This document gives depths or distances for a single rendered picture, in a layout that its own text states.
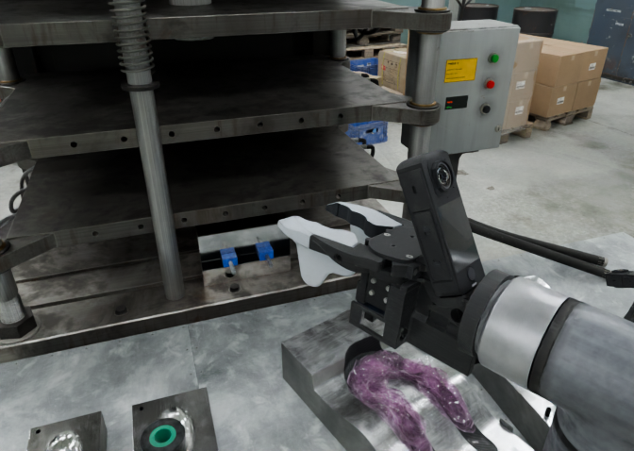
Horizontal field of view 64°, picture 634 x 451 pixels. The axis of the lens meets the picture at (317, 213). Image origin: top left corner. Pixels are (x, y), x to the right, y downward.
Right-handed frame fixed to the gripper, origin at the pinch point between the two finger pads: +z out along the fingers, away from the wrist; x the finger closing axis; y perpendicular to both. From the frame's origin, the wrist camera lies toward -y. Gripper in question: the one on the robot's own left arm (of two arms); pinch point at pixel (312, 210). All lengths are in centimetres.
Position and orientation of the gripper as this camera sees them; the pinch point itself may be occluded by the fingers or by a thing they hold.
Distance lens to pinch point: 50.8
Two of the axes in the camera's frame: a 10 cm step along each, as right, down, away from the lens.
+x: 6.8, -2.2, 7.0
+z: -7.3, -3.2, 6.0
